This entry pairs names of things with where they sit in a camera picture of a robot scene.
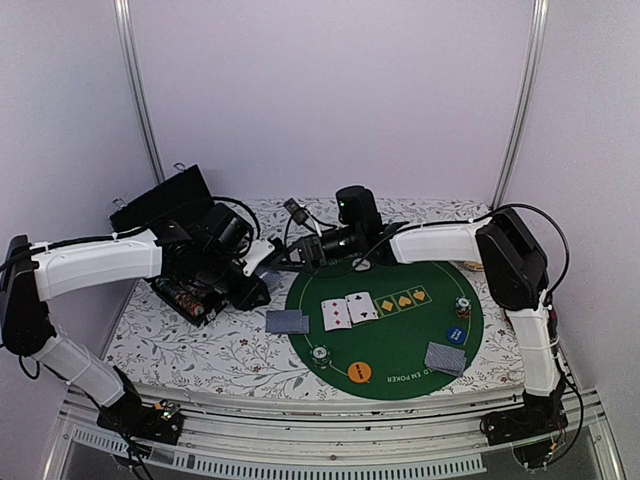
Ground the aluminium front rail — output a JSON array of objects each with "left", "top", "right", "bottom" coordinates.
[{"left": 44, "top": 385, "right": 627, "bottom": 479}]

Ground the floral patterned tablecloth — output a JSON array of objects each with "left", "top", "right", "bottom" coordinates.
[{"left": 105, "top": 197, "right": 566, "bottom": 401}]

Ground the three of diamonds card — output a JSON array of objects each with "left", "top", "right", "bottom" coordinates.
[{"left": 321, "top": 298, "right": 352, "bottom": 332}]

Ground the black poker chip case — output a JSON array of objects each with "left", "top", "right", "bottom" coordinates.
[{"left": 109, "top": 165, "right": 224, "bottom": 327}]

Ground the white dealer button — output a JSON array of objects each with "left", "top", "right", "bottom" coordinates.
[{"left": 352, "top": 258, "right": 371, "bottom": 272}]

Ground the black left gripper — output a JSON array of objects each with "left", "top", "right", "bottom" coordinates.
[{"left": 198, "top": 250, "right": 273, "bottom": 312}]

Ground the round woven bamboo tray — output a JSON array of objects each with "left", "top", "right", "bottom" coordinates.
[{"left": 462, "top": 261, "right": 484, "bottom": 272}]

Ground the clubs face-up card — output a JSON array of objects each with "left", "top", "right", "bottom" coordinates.
[{"left": 345, "top": 291, "right": 378, "bottom": 325}]

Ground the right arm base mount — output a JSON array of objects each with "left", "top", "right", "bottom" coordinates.
[{"left": 479, "top": 401, "right": 568, "bottom": 446}]

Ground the orange big blind button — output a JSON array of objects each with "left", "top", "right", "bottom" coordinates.
[{"left": 347, "top": 361, "right": 373, "bottom": 384}]

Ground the aluminium frame post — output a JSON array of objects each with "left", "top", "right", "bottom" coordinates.
[
  {"left": 490, "top": 0, "right": 549, "bottom": 209},
  {"left": 113, "top": 0, "right": 166, "bottom": 184}
]

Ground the left aluminium frame post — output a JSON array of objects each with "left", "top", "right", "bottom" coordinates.
[{"left": 113, "top": 0, "right": 166, "bottom": 184}]

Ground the blue small blind button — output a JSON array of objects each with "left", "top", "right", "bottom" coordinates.
[{"left": 446, "top": 327, "right": 467, "bottom": 345}]

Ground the grey card stack holder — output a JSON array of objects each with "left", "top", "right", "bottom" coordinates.
[{"left": 259, "top": 270, "right": 282, "bottom": 291}]

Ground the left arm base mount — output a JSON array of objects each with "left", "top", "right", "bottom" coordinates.
[{"left": 97, "top": 396, "right": 185, "bottom": 445}]

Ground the poker chip row left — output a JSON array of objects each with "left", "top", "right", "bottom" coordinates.
[{"left": 155, "top": 278, "right": 205, "bottom": 318}]

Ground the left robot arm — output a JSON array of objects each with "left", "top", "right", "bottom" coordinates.
[{"left": 1, "top": 197, "right": 275, "bottom": 434}]

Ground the round green poker mat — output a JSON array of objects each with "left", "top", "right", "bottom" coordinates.
[{"left": 285, "top": 261, "right": 484, "bottom": 400}]

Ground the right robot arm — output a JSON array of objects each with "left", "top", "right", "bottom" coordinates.
[{"left": 287, "top": 186, "right": 566, "bottom": 436}]

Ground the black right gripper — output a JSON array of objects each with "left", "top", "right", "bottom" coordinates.
[{"left": 276, "top": 225, "right": 363, "bottom": 274}]

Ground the right aluminium frame post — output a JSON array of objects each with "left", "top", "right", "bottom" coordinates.
[{"left": 490, "top": 0, "right": 549, "bottom": 209}]

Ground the face-down card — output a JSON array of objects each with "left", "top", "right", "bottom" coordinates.
[
  {"left": 424, "top": 342, "right": 466, "bottom": 376},
  {"left": 440, "top": 350, "right": 466, "bottom": 377}
]

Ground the multicolour poker chip stack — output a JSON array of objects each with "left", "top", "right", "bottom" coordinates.
[{"left": 454, "top": 296, "right": 472, "bottom": 319}]

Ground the blue backed playing card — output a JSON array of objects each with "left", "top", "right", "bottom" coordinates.
[{"left": 300, "top": 315, "right": 310, "bottom": 334}]

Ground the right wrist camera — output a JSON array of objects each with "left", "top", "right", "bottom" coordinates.
[{"left": 283, "top": 198, "right": 322, "bottom": 237}]

